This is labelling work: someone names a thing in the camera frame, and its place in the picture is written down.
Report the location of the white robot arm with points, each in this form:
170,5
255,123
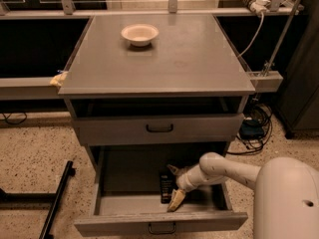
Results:
286,192

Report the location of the grey metal bracket right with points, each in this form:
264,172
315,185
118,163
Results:
265,84

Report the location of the white paper bowl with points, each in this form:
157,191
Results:
140,35

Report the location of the black metal floor stand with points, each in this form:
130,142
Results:
52,200

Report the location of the grey drawer cabinet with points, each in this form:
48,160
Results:
189,69

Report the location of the closed top drawer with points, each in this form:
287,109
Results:
132,130

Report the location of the yellow tape piece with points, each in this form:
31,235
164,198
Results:
59,79

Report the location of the black top drawer handle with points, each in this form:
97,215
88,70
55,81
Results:
159,129

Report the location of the grey horizontal rail left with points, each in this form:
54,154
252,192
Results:
21,89

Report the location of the black drawer handle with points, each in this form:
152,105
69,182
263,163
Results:
159,129
162,228

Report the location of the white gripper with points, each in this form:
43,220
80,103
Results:
183,181

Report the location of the open middle drawer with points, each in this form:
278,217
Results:
126,196

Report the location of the dark cabinet right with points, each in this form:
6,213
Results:
297,103

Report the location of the white power strip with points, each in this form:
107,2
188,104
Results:
258,7

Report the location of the black rxbar chocolate bar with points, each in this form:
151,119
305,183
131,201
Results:
167,186

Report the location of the thin metal pole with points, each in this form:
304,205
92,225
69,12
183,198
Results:
274,7

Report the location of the black middle drawer handle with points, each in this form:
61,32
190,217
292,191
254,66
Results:
162,228

